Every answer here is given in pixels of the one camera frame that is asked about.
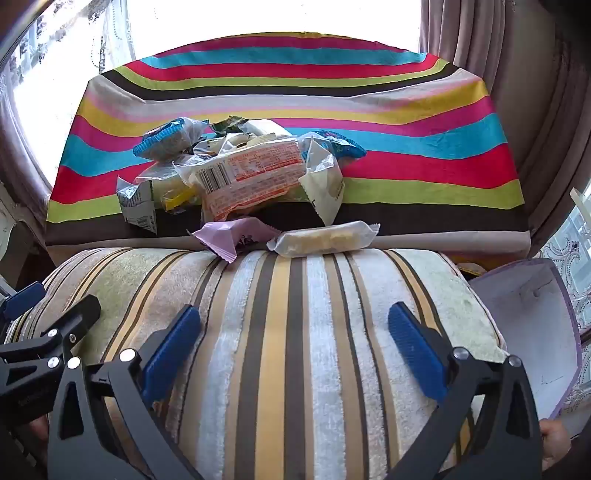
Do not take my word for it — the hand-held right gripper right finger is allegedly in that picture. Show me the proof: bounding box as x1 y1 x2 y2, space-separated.
385 302 543 480

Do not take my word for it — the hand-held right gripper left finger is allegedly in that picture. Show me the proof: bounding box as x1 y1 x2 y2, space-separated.
48 305 204 480

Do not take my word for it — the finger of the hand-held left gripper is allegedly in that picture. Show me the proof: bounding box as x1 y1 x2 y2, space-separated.
0 294 102 377
0 281 47 324

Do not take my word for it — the pale purple storage box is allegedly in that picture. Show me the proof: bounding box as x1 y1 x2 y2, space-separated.
468 258 583 437

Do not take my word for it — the yellow-edged clear cake packet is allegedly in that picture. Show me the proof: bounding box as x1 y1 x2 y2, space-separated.
139 157 204 213

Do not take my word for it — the blue cartoon snack packet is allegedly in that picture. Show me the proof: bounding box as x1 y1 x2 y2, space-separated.
300 130 368 160

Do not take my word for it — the beige striped towel cover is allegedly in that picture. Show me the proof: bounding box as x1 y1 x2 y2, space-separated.
9 247 509 480

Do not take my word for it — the pink snack packet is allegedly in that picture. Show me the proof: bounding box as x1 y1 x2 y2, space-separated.
191 217 282 264

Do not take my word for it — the white green snack packet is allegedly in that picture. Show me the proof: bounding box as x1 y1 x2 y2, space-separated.
298 138 345 227
115 178 158 236

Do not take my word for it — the long clear cake packet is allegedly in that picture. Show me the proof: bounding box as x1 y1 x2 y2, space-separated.
267 220 382 258

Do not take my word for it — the patterned lace curtain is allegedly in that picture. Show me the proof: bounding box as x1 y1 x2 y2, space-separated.
538 185 591 324

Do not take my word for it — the orange label clear packet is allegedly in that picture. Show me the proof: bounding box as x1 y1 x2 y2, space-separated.
173 138 308 222

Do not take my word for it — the white lace curtain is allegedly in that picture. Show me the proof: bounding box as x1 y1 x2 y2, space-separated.
0 0 139 195

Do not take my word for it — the blue bread packet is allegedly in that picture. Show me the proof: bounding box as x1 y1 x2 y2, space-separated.
133 117 209 161

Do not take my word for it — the colourful striped cloth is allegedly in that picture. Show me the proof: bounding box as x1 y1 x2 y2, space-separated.
45 31 532 252

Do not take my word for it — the dark green candy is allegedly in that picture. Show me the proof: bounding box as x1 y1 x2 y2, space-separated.
211 115 247 134

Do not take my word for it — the brown curtain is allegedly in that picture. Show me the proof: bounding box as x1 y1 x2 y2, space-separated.
420 0 591 259

